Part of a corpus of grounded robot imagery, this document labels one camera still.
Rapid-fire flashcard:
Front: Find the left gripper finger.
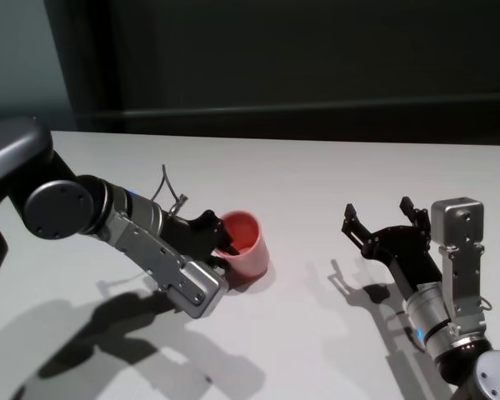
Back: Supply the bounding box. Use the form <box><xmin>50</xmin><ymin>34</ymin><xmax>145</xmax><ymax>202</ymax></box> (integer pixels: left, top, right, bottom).
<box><xmin>217</xmin><ymin>222</ymin><xmax>243</xmax><ymax>257</ymax></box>
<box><xmin>210</xmin><ymin>253</ymin><xmax>231</xmax><ymax>283</ymax></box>

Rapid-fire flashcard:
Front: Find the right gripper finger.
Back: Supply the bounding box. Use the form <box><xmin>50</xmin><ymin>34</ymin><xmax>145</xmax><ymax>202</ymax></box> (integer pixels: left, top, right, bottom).
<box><xmin>398</xmin><ymin>195</ymin><xmax>433</xmax><ymax>243</ymax></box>
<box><xmin>340</xmin><ymin>202</ymin><xmax>375</xmax><ymax>255</ymax></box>

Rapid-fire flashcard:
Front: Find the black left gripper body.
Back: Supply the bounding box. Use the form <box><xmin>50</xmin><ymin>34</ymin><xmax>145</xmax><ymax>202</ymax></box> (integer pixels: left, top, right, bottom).
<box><xmin>162</xmin><ymin>210</ymin><xmax>230</xmax><ymax>263</ymax></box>

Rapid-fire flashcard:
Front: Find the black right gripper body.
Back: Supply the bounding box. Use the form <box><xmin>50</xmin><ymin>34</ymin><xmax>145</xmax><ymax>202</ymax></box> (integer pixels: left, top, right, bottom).
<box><xmin>360</xmin><ymin>224</ymin><xmax>443</xmax><ymax>293</ymax></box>

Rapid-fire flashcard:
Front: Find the pink plastic cup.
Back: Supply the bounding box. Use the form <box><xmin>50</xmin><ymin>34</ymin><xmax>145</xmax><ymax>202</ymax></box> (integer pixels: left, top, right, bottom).
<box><xmin>213</xmin><ymin>210</ymin><xmax>271</xmax><ymax>288</ymax></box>

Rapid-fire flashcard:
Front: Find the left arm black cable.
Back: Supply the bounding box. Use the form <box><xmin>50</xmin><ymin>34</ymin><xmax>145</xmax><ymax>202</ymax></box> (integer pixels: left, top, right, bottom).
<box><xmin>151</xmin><ymin>163</ymin><xmax>189</xmax><ymax>218</ymax></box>

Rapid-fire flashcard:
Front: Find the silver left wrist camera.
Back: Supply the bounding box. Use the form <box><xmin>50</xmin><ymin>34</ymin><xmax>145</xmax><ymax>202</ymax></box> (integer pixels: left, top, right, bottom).
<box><xmin>111</xmin><ymin>211</ymin><xmax>230</xmax><ymax>321</ymax></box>

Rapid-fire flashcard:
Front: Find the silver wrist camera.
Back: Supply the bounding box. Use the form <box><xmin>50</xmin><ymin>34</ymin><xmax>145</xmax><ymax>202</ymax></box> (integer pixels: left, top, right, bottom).
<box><xmin>111</xmin><ymin>211</ymin><xmax>230</xmax><ymax>321</ymax></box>
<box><xmin>431</xmin><ymin>197</ymin><xmax>491</xmax><ymax>338</ymax></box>

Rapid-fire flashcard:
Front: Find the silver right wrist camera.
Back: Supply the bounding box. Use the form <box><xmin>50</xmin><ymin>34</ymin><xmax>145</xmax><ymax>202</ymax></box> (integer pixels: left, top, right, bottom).
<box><xmin>431</xmin><ymin>197</ymin><xmax>491</xmax><ymax>338</ymax></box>

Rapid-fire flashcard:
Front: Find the dark vertical frame post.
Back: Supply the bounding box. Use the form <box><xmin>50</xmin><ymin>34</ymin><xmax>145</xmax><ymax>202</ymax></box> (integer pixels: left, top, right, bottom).
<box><xmin>81</xmin><ymin>0</ymin><xmax>124</xmax><ymax>133</ymax></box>

